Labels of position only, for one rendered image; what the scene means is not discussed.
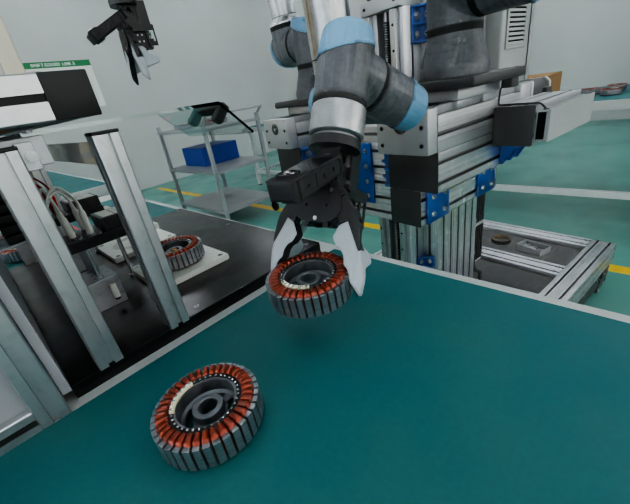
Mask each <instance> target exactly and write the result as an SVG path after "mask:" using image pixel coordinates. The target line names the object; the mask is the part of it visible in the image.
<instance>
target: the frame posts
mask: <svg viewBox="0 0 630 504"><path fill-rule="evenodd" d="M118 131H119V129H118V128H114V129H107V130H101V131H96V132H90V133H85V134H84V136H85V137H86V139H87V142H88V144H89V146H90V149H91V151H92V154H93V156H94V158H95V161H96V163H97V165H98V168H99V170H100V173H101V175H102V177H103V180H104V182H105V185H106V187H107V189H108V192H109V194H110V196H111V199H112V201H113V204H114V206H115V208H116V211H117V213H118V215H119V218H120V220H121V223H122V225H123V227H124V230H125V232H126V234H127V237H128V239H129V242H130V244H131V246H132V249H133V251H134V254H135V256H136V258H137V261H138V263H139V265H140V268H141V270H142V273H143V275H144V277H145V280H146V282H147V284H148V287H149V289H150V292H151V294H152V296H153V299H154V301H155V303H156V306H157V308H158V311H159V313H160V315H161V318H162V320H163V322H164V324H165V325H168V327H169V328H170V329H174V328H176V327H178V326H179V325H178V323H179V322H183V323H185V322H186V321H188V320H189V316H188V313H187V311H186V308H185V305H184V303H183V300H182V297H181V295H180V292H179V289H178V287H177V284H176V281H175V279H174V276H173V274H172V271H171V268H170V266H169V263H168V260H167V258H166V255H165V252H164V250H163V247H162V244H161V242H160V239H159V236H158V234H157V231H156V229H155V226H154V223H153V221H152V218H151V215H150V213H149V210H148V207H147V205H146V202H145V199H144V197H143V194H142V191H141V189H140V186H139V184H138V181H137V178H136V176H135V173H134V170H133V168H132V165H131V162H130V160H129V157H128V154H127V152H126V149H125V146H124V144H123V141H122V139H121V136H120V133H119V132H118ZM43 167H44V165H43ZM32 177H33V178H36V179H38V180H40V181H41V182H43V183H44V184H46V185H47V186H48V187H49V188H52V187H54V186H53V184H52V182H51V180H50V178H49V176H48V173H47V171H46V169H45V167H44V169H41V170H36V171H31V172H29V170H28V168H27V166H26V164H25V162H24V160H23V158H22V156H21V154H20V152H19V150H18V147H17V146H11V147H6V148H0V195H1V196H2V198H3V200H4V202H5V204H6V205H7V207H8V209H9V211H10V212H11V214H12V216H13V218H14V220H15V221H16V223H17V225H18V227H19V229H20V230H21V232H22V234H23V236H24V237H25V239H26V241H25V242H26V244H24V245H21V246H18V247H15V248H16V250H17V251H18V253H19V255H20V256H21V258H22V260H23V262H24V263H25V265H26V266H27V265H30V264H31V263H33V262H39V264H40V266H41V268H42V269H43V271H44V273H45V275H46V277H47V278H48V280H49V282H50V284H51V285H52V287H53V289H54V291H55V293H56V294H57V296H58V298H59V300H60V302H61V303H62V305H63V307H64V309H65V310H66V312H67V314H68V316H69V318H70V319H71V321H72V323H73V325H74V326H75V328H76V330H77V332H78V334H79V335H80V337H81V339H82V341H83V342H84V344H85V346H86V348H87V350H88V351H89V353H90V355H91V357H92V358H93V360H94V362H95V364H96V365H97V366H98V368H99V369H100V371H102V370H104V369H106V368H108V367H109V363H110V362H112V361H115V362H118V361H120V360H121V359H123V358H124V357H123V355H122V353H121V351H120V349H119V347H118V345H117V343H116V341H115V339H114V337H113V335H112V333H111V331H110V329H109V327H108V325H107V323H106V321H105V319H104V317H103V315H102V313H101V311H100V309H99V307H98V305H97V303H96V302H95V300H94V298H93V296H92V294H91V292H90V290H89V288H88V286H87V284H86V282H85V280H84V278H83V276H82V274H81V272H80V270H79V268H78V266H77V264H76V262H75V260H74V258H73V256H72V254H71V252H70V250H69V249H68V247H67V245H66V243H65V241H64V239H63V236H66V233H65V231H64V230H63V228H62V226H58V227H57V225H56V223H55V221H54V219H53V217H52V215H51V214H52V212H51V210H50V209H48V207H47V205H46V203H45V200H44V198H43V195H41V194H40V192H39V188H38V187H37V186H36V184H38V185H40V186H41V187H42V188H44V189H45V190H46V191H47V193H48V191H49V190H48V189H47V188H46V187H45V186H44V185H42V184H41V183H39V182H38V181H36V180H33V178H32ZM35 183H36V184H35Z"/></svg>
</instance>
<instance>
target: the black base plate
mask: <svg viewBox="0 0 630 504"><path fill-rule="evenodd" d="M152 221H153V222H156V223H158V225H159V229H162V230H164V231H167V232H170V233H173V234H175V235H176V236H179V237H180V236H181V235H182V236H184V235H186V236H187V235H192V236H198V237H200V238H201V241H202V244H203V245H206V246H208V247H211V248H214V249H217V250H219V251H222V252H225V253H228V255H229V259H227V260H225V261H223V262H221V263H219V264H217V265H215V266H213V267H211V268H209V269H208V270H206V271H204V272H202V273H200V274H198V275H196V276H194V277H192V278H190V279H188V280H186V281H184V282H182V283H180V284H178V285H177V287H178V289H179V292H180V295H181V297H182V300H183V303H184V305H185V308H186V311H187V313H188V316H189V320H188V321H186V322H185V323H183V322H179V323H178V325H179V326H178V327H176V328H174V329H170V328H169V327H168V325H165V324H164V322H163V320H162V318H161V315H160V313H159V311H158V308H157V306H156V303H155V301H154V299H153V296H152V294H151V292H150V289H149V287H148V284H147V283H146V282H144V281H143V280H141V279H139V278H138V277H136V276H134V277H130V276H129V274H130V270H129V268H128V266H127V264H126V261H125V260H124V261H122V262H119V263H115V262H114V261H112V260H111V259H109V258H107V257H106V256H104V255H103V254H101V253H95V251H96V249H95V247H93V248H90V249H89V250H90V252H91V254H92V257H93V259H94V261H95V263H96V265H97V267H98V266H101V265H103V264H104V265H105V266H107V267H108V268H109V269H111V270H112V271H114V272H115V273H116V274H117V275H118V277H119V279H120V282H121V284H122V286H123V288H124V290H125V293H126V295H127V297H128V300H125V301H123V302H121V303H119V304H117V305H115V306H113V307H111V308H109V309H107V310H105V311H103V312H101V313H102V315H103V317H104V319H105V321H106V323H107V325H108V327H109V329H110V331H111V333H112V335H113V337H114V339H115V341H116V343H117V345H118V347H119V349H120V351H121V353H122V355H123V357H124V358H123V359H121V360H120V361H118V362H115V361H112V362H110V363H109V367H108V368H106V369H104V370H102V371H100V369H99V368H98V366H97V365H96V364H95V362H94V360H93V358H92V357H91V355H90V353H89V351H88V350H87V348H86V346H85V344H84V342H83V341H82V339H81V337H80V335H79V334H78V332H77V330H76V328H75V326H74V325H73V323H72V321H71V319H70V318H69V316H68V314H67V312H66V310H65V309H64V307H63V305H62V303H61V302H60V300H59V298H58V296H57V294H56V293H55V291H54V289H53V287H52V285H51V284H50V282H49V280H48V278H47V277H46V275H45V273H44V271H43V269H42V268H41V266H40V264H39V262H33V263H31V264H30V265H27V266H26V265H25V264H23V265H20V266H17V267H14V268H12V269H9V272H10V274H11V276H12V278H13V280H14V282H15V284H16V285H17V287H18V289H19V291H20V293H21V295H22V297H23V299H24V300H25V302H26V304H27V306H28V308H29V310H30V312H31V314H32V315H33V317H34V319H35V321H36V323H37V325H38V327H39V329H40V331H41V332H42V334H43V336H44V338H45V340H46V342H47V344H48V346H49V347H50V349H51V351H52V353H53V355H54V357H55V359H56V361H57V362H58V364H59V366H60V368H61V370H62V372H63V374H64V376H65V377H66V379H67V381H68V383H69V385H70V387H71V388H72V390H73V392H74V393H75V395H76V396H77V398H80V397H82V396H83V395H85V394H87V393H88V392H90V391H92V390H93V389H95V388H96V387H98V386H100V385H101V384H103V383H105V382H106V381H108V380H110V379H111V378H113V377H115V376H116V375H118V374H120V373H121V372H123V371H124V370H126V369H128V368H129V367H131V366H133V365H134V364H136V363H138V362H139V361H141V360H143V359H144V358H146V357H148V356H149V355H151V354H152V353H154V352H156V351H157V350H159V349H161V348H162V347H164V346H166V345H167V344H169V343H171V342H172V341H174V340H176V339H177V338H179V337H180V336H182V335H184V334H185V333H187V332H189V331H190V330H192V329H194V328H195V327H197V326H199V325H200V324H202V323H204V322H205V321H207V320H208V319H210V318H212V317H213V316H215V315H217V314H218V313H220V312H222V311H223V310H225V309H227V308H228V307H230V306H232V305H233V304H235V303H236V302H238V301H240V300H241V299H243V298H245V297H246V296H248V295H250V294H251V293H253V292H255V291H256V290H258V289H260V288H261V287H263V286H264V285H265V283H266V282H265V281H266V279H267V276H268V275H269V273H270V271H271V255H272V248H273V244H274V240H273V238H274V234H275V231H271V230H267V229H263V228H258V227H254V226H250V225H246V224H242V223H238V222H234V221H230V220H226V219H222V218H218V217H214V216H209V215H205V214H201V213H197V212H193V211H189V210H185V209H181V208H180V209H177V210H174V211H171V212H169V213H166V214H163V215H160V216H157V217H154V218H152ZM301 240H302V242H303V244H304V246H303V248H302V250H301V252H300V253H299V254H301V253H304V254H305V253H306V252H311V253H312V252H313V251H315V252H316V251H317V252H318V251H321V250H320V244H319V242H316V241H312V240H308V239H303V238H301ZM299 254H298V256H299ZM299 257H300V256H299Z"/></svg>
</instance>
